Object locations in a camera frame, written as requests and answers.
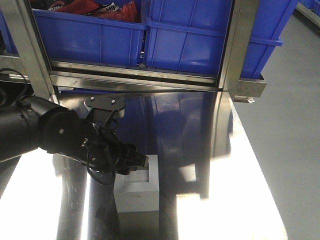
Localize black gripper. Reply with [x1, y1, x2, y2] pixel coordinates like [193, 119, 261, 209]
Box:
[80, 124, 149, 176]

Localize gray hollow cube base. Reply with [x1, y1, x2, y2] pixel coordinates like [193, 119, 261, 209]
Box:
[114, 155, 160, 213]

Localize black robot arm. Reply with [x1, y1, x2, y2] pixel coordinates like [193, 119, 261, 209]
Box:
[0, 96, 148, 175]

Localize blue plastic bin right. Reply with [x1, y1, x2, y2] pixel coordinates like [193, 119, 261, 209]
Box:
[144, 0, 297, 79]

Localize blue bin with red items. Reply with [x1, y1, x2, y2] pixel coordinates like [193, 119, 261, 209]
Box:
[33, 0, 147, 67]

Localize blue bin far left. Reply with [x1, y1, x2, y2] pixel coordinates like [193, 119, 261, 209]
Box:
[0, 10, 19, 55]

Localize red packaged items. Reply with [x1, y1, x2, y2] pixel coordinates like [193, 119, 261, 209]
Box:
[29, 0, 141, 23]

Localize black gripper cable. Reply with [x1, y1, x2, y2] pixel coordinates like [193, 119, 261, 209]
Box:
[86, 117, 121, 186]

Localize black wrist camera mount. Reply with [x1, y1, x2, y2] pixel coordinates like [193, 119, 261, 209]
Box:
[84, 95, 126, 129]

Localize stainless steel rack frame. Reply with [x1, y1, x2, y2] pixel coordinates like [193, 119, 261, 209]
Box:
[0, 0, 266, 103]

